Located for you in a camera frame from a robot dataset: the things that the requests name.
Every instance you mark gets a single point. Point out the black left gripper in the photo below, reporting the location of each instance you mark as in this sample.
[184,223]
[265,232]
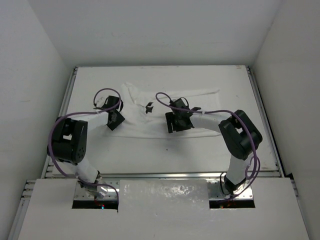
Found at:
[115,119]

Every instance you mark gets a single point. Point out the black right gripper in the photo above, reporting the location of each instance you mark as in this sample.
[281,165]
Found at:
[171,116]

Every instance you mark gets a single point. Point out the white printed t-shirt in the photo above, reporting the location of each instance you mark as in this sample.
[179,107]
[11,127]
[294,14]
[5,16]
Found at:
[147,115]

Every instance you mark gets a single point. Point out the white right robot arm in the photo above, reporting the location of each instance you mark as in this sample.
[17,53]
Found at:
[239,133]

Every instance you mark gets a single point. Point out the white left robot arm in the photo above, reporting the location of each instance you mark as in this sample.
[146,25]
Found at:
[68,143]

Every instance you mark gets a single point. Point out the white front cover panel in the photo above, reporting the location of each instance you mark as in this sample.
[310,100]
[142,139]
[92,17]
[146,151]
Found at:
[163,210]

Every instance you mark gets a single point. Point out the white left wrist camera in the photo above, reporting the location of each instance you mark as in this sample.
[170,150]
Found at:
[100,103]

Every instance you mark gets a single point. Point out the aluminium table edge rail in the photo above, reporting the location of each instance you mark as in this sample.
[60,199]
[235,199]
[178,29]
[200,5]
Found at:
[205,175]

